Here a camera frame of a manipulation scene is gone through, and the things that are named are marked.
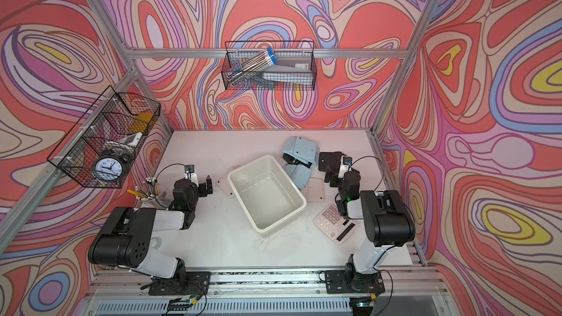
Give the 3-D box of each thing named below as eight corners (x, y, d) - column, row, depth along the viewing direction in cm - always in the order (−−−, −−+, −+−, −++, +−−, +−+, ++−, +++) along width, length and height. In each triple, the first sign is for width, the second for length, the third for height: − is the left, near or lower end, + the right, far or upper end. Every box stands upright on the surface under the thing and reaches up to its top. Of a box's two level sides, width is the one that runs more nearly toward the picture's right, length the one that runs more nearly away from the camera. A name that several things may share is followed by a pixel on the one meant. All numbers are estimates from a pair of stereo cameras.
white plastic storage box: (260, 248, 83) (257, 235, 71) (231, 191, 99) (225, 173, 88) (306, 221, 90) (309, 204, 78) (272, 171, 106) (270, 152, 95)
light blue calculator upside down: (282, 159, 109) (282, 150, 104) (289, 143, 116) (289, 134, 111) (316, 168, 106) (317, 159, 100) (320, 151, 113) (322, 142, 107)
